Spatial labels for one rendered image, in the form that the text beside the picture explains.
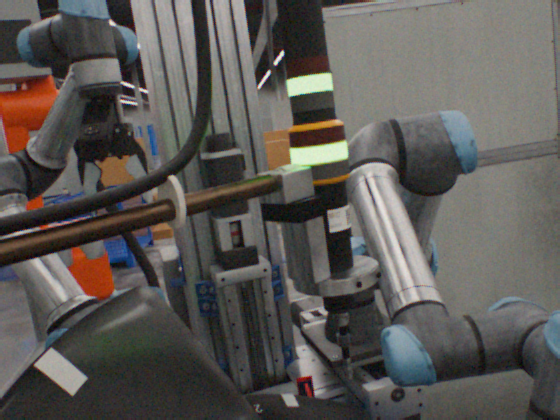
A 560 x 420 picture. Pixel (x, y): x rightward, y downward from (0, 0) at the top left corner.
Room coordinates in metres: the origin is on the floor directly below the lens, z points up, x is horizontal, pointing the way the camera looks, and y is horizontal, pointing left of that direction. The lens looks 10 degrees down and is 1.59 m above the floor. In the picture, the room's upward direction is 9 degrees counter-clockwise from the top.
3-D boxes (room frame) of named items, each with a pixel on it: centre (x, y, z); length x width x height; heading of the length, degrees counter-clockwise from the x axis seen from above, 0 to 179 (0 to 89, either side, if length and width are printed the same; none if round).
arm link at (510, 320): (0.61, -0.28, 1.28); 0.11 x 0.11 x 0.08; 1
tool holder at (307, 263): (0.40, -0.03, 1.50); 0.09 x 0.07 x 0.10; 131
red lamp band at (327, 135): (0.41, -0.04, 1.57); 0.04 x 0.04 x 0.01
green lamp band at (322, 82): (0.41, -0.04, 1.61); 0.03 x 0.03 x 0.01
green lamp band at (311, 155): (0.41, -0.04, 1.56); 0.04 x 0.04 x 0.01
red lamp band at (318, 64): (0.41, -0.04, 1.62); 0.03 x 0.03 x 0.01
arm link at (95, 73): (0.91, 0.26, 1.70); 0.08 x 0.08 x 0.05
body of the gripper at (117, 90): (0.92, 0.26, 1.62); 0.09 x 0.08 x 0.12; 6
